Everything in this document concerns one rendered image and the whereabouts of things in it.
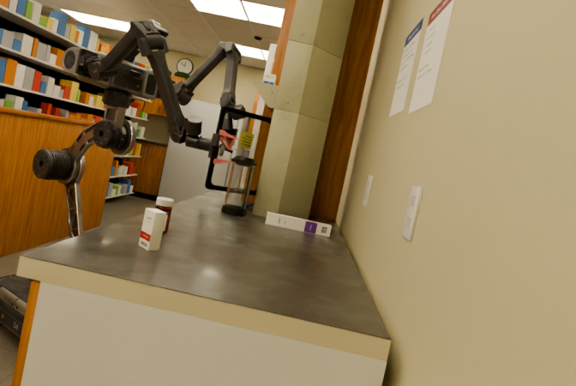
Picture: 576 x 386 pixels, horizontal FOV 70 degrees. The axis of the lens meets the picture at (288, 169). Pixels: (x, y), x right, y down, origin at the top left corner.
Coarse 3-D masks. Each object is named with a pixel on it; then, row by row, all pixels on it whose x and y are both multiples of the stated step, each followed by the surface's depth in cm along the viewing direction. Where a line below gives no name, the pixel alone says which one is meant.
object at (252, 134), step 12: (228, 120) 193; (240, 120) 197; (252, 120) 200; (228, 132) 194; (240, 132) 198; (252, 132) 201; (264, 132) 205; (228, 144) 195; (240, 144) 199; (252, 144) 202; (264, 144) 206; (228, 156) 196; (252, 156) 203; (216, 168) 194; (228, 168) 197; (216, 180) 194; (228, 180) 198; (252, 180) 205
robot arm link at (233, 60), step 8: (232, 48) 223; (232, 56) 223; (232, 64) 220; (232, 72) 217; (232, 80) 214; (224, 88) 213; (232, 88) 212; (224, 96) 209; (232, 96) 210; (232, 104) 209
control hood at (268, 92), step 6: (258, 84) 177; (264, 84) 177; (270, 84) 177; (258, 90) 177; (264, 90) 177; (270, 90) 177; (276, 90) 177; (264, 96) 177; (270, 96) 177; (276, 96) 177; (270, 102) 177; (270, 108) 180
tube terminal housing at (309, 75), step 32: (288, 64) 176; (320, 64) 180; (288, 96) 177; (320, 96) 183; (288, 128) 177; (320, 128) 187; (288, 160) 177; (320, 160) 190; (256, 192) 178; (288, 192) 180
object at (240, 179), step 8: (240, 160) 164; (232, 168) 167; (240, 168) 165; (248, 168) 165; (232, 176) 166; (240, 176) 165; (248, 176) 166; (232, 184) 166; (240, 184) 165; (248, 184) 167; (232, 192) 165; (240, 192) 165; (248, 192) 168; (232, 200) 165; (240, 200) 166; (240, 208) 166
